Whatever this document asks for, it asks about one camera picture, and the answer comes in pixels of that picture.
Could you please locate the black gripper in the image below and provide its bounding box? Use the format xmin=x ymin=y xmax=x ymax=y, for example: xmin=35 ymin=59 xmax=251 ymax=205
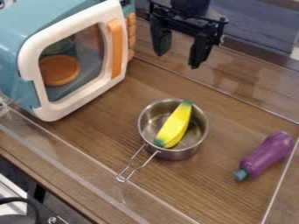
xmin=149 ymin=0 xmax=230 ymax=69

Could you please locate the purple toy eggplant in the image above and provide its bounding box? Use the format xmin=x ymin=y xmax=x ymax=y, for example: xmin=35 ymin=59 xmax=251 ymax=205
xmin=234 ymin=131 xmax=295 ymax=182

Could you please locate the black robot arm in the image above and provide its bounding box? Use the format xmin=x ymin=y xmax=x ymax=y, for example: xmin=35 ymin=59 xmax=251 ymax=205
xmin=149 ymin=0 xmax=230 ymax=69

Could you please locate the blue toy microwave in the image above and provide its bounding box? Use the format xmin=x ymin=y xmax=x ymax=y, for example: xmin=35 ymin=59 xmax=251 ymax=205
xmin=0 ymin=0 xmax=137 ymax=122

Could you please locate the yellow toy banana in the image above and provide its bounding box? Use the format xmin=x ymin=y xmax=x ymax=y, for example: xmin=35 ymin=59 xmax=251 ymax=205
xmin=154 ymin=101 xmax=193 ymax=149

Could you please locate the clear acrylic barrier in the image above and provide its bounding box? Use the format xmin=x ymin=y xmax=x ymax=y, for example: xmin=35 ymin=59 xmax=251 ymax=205
xmin=0 ymin=96 xmax=299 ymax=224

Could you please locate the silver pot with wire handle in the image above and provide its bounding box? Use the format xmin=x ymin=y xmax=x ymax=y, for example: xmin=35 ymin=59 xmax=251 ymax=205
xmin=117 ymin=98 xmax=210 ymax=183

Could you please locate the black cable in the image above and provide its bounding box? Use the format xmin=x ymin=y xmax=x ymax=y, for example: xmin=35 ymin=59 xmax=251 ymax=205
xmin=0 ymin=197 xmax=43 ymax=224

